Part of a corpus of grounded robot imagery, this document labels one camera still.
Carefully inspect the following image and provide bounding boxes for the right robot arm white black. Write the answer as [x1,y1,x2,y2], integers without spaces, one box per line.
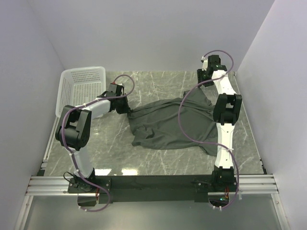
[197,55,242,191]

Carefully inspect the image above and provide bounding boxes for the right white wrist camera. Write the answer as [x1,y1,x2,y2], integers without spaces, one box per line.
[201,56,208,71]

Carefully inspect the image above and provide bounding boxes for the black base crossbar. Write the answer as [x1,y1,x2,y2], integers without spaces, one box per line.
[68,175,237,204]

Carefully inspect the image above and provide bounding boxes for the white perforated plastic basket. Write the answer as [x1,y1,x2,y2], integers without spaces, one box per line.
[55,66,106,118]

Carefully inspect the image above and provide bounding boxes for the aluminium frame rail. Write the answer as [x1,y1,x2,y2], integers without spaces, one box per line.
[14,117,72,230]

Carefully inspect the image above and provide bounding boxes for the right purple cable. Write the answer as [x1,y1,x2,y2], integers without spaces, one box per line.
[178,49,240,211]

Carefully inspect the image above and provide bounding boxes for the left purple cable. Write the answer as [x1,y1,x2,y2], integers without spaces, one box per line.
[61,74,135,213]

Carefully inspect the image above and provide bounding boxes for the purple cable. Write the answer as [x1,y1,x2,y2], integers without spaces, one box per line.
[61,74,135,213]
[178,49,240,211]

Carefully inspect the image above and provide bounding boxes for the dark grey t shirt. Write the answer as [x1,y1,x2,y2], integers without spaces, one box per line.
[128,88,218,156]

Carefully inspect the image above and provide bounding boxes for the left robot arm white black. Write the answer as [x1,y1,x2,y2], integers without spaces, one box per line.
[55,82,130,193]

